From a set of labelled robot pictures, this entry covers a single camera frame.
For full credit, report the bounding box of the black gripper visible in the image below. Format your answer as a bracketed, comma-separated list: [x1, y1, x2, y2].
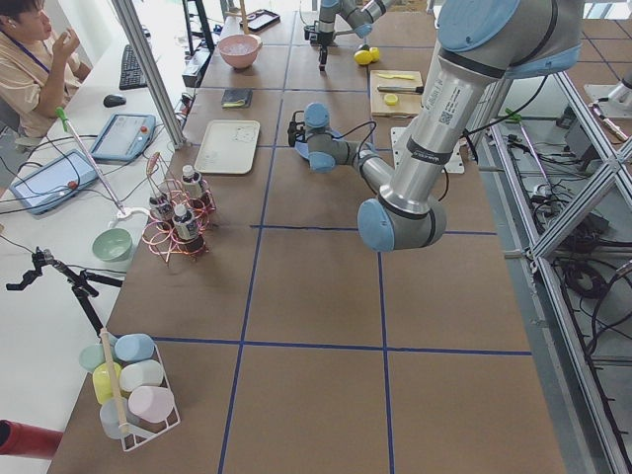
[303, 24, 335, 72]
[287, 111, 306, 147]

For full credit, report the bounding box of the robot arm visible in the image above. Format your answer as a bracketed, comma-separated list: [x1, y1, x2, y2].
[303, 0, 393, 72]
[287, 1, 584, 252]

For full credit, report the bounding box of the yellow lemon front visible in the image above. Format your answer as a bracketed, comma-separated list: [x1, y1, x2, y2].
[354, 49, 373, 66]

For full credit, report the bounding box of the yellow lemon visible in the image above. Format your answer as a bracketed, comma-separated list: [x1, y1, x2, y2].
[368, 46, 381, 62]
[354, 49, 373, 66]

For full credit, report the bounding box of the yellow lemon rear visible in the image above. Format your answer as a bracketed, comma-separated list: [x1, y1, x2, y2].
[368, 46, 381, 62]

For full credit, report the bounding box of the cream bear tray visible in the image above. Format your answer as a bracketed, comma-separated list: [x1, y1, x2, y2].
[194, 119, 261, 175]

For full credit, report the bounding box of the grey folded cloth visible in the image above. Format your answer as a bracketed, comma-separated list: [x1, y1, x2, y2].
[221, 88, 253, 109]

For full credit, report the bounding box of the lemon half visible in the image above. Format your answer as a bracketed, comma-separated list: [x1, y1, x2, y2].
[383, 93, 399, 106]

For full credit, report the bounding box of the pink bowl of ice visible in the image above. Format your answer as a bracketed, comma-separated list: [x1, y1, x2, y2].
[217, 35, 263, 69]

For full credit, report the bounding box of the yellow plastic knife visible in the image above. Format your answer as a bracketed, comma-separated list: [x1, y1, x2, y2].
[376, 72, 421, 81]

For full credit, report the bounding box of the wooden cutting board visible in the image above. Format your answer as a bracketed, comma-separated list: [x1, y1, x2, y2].
[369, 70, 424, 118]

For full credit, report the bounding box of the dark bottle white cap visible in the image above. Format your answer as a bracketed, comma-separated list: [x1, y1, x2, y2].
[173, 203, 204, 254]

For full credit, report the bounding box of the blue teach pendant far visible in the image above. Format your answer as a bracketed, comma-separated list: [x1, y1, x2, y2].
[90, 114, 156, 163]

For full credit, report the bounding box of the blue teach pendant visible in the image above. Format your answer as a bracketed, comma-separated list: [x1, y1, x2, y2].
[90, 114, 156, 163]
[9, 149, 98, 215]

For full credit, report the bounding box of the black keyboard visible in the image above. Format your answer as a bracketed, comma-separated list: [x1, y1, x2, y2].
[118, 44, 147, 91]

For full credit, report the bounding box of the black computer mouse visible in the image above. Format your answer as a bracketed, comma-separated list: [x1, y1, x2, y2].
[103, 94, 126, 109]

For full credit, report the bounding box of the mint green bowl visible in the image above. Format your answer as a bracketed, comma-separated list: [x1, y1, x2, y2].
[92, 228, 132, 263]

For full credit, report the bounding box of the blue teach pendant near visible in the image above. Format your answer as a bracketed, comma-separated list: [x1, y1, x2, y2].
[9, 149, 98, 215]

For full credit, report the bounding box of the seated person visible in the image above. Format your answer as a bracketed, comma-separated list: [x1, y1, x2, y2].
[1, 0, 91, 138]

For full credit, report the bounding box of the white cup rack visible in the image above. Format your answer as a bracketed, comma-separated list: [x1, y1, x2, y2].
[78, 333, 181, 452]

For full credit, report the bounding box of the copper wire bottle rack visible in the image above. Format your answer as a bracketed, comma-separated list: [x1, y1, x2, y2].
[141, 152, 216, 262]

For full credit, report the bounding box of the aluminium frame post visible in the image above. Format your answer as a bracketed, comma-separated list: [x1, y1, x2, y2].
[112, 0, 186, 150]

